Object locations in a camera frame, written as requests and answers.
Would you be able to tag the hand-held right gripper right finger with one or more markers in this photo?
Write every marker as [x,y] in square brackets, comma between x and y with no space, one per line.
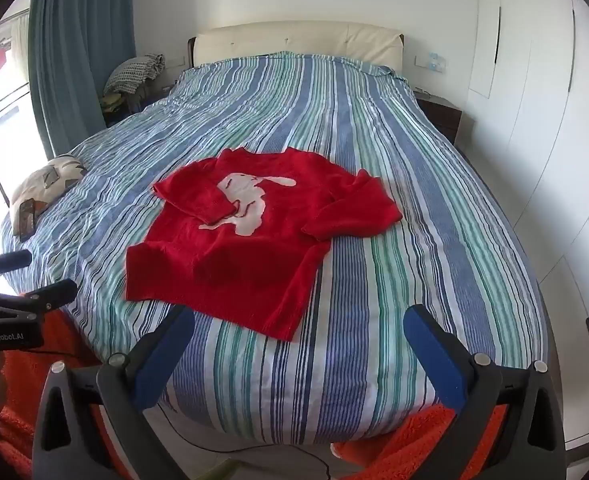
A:
[432,355]

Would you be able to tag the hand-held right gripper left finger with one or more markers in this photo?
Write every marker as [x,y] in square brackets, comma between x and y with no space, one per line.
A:
[167,355]

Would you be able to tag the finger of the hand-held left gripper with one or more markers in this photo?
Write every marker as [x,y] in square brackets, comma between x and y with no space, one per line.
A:
[12,260]
[49,294]

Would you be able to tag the red sweater with white figure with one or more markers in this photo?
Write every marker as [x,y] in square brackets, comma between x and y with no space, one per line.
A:
[234,255]

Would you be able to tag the beige patterned pillow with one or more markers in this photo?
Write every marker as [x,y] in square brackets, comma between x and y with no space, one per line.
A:
[44,185]

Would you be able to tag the blue green striped bed cover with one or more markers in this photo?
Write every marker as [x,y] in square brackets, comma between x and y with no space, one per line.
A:
[374,280]

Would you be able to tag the white sheet with green print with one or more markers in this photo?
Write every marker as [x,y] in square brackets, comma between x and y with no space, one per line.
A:
[254,465]

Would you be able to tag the teal curtain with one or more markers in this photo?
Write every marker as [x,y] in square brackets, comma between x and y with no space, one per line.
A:
[74,60]

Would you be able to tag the folded checked blanket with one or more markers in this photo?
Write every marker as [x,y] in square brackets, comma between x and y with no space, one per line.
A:
[134,72]

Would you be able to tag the dark wooden nightstand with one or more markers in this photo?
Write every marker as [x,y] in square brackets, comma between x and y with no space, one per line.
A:
[439,115]

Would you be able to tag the white wardrobe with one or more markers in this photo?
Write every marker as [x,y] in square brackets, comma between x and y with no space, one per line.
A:
[539,135]

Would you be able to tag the cream padded headboard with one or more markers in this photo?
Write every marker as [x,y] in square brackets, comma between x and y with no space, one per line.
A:
[299,42]

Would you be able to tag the white wall socket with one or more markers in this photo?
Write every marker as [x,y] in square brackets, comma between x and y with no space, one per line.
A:
[430,61]

